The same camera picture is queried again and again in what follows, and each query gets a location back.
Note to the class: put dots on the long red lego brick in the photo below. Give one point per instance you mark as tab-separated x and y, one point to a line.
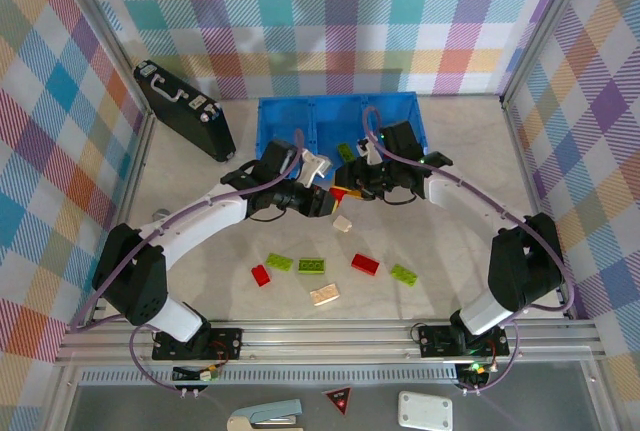
340	194
365	264

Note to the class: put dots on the aluminium mounting rail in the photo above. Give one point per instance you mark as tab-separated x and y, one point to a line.
325	341

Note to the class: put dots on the red triangular button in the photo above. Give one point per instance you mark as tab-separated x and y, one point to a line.
337	397

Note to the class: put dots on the blue grey stapler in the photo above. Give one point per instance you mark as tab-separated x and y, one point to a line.
275	408

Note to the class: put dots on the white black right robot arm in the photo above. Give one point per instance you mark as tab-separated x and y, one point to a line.
460	196

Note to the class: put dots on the small white lego brick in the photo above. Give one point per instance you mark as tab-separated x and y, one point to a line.
342	224

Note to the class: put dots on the green lego brick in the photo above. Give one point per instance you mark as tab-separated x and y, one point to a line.
404	274
312	265
344	151
279	262

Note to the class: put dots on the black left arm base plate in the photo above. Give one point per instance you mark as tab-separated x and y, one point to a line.
225	343

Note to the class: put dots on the white rectangular plate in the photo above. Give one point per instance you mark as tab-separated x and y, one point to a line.
425	408

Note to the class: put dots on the long white lego brick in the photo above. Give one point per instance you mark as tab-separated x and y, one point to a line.
325	295

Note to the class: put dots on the aluminium frame bar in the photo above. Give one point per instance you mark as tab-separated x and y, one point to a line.
522	151
107	31
136	166
544	26

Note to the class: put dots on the small red lego brick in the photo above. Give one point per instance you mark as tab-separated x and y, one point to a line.
261	276

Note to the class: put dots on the small black connector board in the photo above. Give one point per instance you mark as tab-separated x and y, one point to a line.
472	373
197	374

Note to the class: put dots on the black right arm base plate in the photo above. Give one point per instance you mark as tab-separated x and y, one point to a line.
432	341

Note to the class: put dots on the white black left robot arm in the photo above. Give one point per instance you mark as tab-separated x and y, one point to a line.
200	216

